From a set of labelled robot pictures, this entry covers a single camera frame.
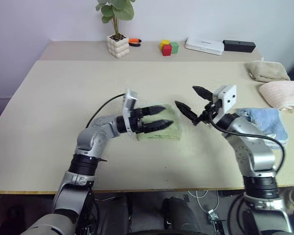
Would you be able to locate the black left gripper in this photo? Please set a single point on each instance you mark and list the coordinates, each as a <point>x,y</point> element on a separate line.
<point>137,122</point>

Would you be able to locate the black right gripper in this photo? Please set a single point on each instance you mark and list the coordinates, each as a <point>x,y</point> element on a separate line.
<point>207,115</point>

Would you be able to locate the green towel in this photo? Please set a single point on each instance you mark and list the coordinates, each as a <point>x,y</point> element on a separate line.
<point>161,135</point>

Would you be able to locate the blue towel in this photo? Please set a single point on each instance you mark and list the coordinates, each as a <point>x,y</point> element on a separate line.
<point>272,122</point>

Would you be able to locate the pink towel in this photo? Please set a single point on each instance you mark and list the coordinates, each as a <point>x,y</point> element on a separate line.
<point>281,94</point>

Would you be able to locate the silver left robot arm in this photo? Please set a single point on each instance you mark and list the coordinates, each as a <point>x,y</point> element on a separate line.
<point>93,137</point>

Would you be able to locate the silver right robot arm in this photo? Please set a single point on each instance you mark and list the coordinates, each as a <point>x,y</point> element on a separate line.
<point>254,151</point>

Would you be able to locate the beige towel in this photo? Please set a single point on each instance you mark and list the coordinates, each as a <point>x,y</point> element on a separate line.
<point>267,71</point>

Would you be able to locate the white flat box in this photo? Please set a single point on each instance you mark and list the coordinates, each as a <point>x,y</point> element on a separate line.
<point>204,45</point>

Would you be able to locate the green cube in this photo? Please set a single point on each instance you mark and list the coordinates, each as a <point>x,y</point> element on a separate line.
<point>175,48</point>

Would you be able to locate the red cube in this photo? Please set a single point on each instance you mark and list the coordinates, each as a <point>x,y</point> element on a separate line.
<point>166,50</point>

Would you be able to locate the yellow cube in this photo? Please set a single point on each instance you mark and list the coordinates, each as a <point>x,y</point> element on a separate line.
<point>165,42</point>

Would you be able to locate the black rectangular box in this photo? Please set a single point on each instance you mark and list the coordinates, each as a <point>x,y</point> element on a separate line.
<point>238,45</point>

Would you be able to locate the orange and black pliers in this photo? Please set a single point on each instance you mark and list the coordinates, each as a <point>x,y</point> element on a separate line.
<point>134,42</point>

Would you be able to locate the green plant in white pot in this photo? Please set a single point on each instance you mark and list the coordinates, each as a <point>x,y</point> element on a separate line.
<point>118,47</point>

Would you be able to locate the dark rounded shape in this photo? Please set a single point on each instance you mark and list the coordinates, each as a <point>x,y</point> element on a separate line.
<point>178,215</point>

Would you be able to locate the metal table clamp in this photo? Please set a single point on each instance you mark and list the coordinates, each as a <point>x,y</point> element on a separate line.
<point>213,216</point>

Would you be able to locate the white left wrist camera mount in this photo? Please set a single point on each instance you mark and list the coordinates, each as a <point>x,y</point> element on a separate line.
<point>129,105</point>

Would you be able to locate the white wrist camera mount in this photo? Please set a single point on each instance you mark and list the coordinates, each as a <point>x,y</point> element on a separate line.
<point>129,105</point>
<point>226,98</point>

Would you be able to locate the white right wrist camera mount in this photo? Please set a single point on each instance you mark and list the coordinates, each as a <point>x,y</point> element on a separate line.
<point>226,98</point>

